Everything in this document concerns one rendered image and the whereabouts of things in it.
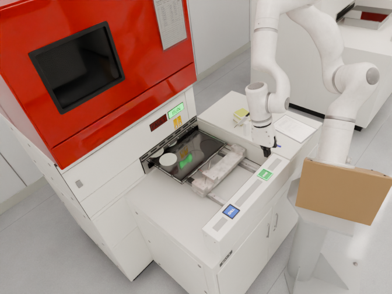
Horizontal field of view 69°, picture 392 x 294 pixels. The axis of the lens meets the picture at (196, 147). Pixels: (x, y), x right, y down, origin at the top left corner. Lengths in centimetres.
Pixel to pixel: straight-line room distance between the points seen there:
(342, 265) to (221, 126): 126
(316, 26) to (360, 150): 196
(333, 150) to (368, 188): 19
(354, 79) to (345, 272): 139
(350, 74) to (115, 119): 97
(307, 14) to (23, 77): 106
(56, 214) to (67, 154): 168
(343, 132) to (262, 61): 45
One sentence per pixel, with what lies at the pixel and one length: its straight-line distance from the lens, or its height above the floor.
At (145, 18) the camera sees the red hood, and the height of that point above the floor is 163.
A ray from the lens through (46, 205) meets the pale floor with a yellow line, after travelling 302.
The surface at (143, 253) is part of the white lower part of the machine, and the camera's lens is 207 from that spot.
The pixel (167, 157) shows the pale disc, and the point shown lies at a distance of 162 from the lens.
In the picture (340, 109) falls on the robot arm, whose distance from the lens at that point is 132.
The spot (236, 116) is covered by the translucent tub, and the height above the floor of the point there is 102.
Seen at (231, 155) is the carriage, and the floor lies 88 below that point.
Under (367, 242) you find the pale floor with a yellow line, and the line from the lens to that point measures 246.
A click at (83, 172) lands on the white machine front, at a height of 111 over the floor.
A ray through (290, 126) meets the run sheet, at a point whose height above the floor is 97.
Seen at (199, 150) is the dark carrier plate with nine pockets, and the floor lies 90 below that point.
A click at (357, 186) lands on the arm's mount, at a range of 131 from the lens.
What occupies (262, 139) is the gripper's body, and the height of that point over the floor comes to 120.
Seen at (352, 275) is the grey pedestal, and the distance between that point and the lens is 229.
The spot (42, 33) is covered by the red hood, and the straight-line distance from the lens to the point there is 108.
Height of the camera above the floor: 201
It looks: 42 degrees down
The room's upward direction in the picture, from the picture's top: 9 degrees counter-clockwise
